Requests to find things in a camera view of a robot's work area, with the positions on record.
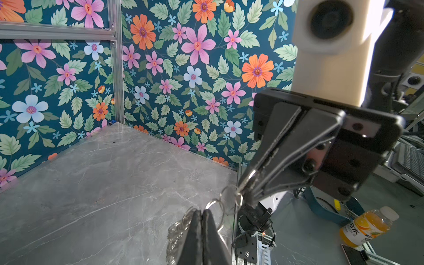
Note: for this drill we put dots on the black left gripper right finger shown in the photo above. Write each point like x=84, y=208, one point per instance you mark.
x=215, y=251

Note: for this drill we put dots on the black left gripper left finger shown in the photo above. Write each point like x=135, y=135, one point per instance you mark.
x=192, y=249

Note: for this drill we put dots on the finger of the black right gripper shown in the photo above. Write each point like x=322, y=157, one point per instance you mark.
x=263, y=168
x=311, y=128

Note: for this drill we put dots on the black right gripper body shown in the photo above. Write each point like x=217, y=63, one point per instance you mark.
x=340, y=166

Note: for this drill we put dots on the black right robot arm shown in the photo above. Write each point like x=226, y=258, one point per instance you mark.
x=396, y=50

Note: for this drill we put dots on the orange juice bottle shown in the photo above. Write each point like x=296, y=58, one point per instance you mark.
x=368, y=226

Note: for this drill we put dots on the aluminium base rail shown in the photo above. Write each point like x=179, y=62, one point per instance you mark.
x=265, y=244

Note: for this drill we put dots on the aluminium frame corner post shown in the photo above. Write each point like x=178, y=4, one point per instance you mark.
x=115, y=24

